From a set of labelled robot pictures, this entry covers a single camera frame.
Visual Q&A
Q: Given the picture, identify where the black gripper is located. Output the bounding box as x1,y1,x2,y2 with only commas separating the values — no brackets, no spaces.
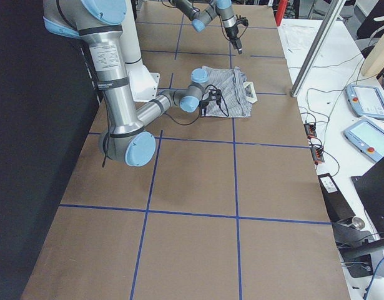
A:
199,99,210,117
225,25,242,54

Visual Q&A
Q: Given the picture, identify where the blue white striped polo shirt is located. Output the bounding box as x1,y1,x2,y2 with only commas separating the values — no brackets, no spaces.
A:
202,66,253,118

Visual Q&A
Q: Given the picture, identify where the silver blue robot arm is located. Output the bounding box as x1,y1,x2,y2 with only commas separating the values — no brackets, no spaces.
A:
43,1,209,167
169,0,249,54

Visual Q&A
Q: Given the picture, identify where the red fire extinguisher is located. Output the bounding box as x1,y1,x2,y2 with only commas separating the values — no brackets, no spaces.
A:
275,0,288,27

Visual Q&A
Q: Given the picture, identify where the clear plastic paper sleeve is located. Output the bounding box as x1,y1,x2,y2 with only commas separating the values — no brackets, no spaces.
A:
280,24,318,51

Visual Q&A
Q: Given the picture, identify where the brown paper table cover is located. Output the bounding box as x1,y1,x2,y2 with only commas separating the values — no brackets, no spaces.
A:
22,2,349,299

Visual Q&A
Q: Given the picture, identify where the upper black orange connector box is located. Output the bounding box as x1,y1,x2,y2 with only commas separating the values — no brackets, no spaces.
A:
303,122,317,139

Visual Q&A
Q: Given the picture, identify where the black office chair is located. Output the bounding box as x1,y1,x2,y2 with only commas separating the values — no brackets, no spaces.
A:
357,0,384,39

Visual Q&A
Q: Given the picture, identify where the beige wooden board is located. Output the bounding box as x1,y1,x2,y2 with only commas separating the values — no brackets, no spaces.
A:
362,16,384,77

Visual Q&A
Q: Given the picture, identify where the upper teach pendant tablet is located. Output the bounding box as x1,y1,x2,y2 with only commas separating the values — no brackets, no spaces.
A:
346,84,384,120

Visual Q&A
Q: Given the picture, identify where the teach pendant tablet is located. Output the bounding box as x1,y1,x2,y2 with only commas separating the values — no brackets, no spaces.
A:
343,119,384,162
346,84,384,120

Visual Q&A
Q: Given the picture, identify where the black box with white label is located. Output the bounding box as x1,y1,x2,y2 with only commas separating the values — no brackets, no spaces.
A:
318,173,355,223

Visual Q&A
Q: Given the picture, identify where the lower teach pendant tablet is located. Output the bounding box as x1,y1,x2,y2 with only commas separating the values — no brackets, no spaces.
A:
343,119,384,162

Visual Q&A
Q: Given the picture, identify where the black monitor corner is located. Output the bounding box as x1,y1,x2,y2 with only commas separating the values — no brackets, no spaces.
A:
351,157,384,237

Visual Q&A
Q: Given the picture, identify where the shiny metal knob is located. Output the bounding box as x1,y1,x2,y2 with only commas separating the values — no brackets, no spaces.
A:
350,216,365,231

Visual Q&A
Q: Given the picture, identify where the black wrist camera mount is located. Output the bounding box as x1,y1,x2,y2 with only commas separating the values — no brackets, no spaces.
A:
207,89,222,106
236,15,249,28

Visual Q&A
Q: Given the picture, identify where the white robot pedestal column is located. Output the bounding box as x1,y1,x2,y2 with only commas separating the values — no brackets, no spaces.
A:
120,0,160,102

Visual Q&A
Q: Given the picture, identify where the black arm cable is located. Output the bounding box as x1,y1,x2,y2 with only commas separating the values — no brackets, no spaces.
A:
101,84,230,169

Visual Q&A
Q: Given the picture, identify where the aluminium frame post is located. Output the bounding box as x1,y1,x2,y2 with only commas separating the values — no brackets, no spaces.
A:
290,0,345,98

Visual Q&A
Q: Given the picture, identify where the thin black desk cable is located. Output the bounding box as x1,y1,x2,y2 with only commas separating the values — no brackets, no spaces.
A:
286,46,367,126

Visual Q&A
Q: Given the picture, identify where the blue network cable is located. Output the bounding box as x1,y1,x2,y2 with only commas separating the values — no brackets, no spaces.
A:
363,252,384,300

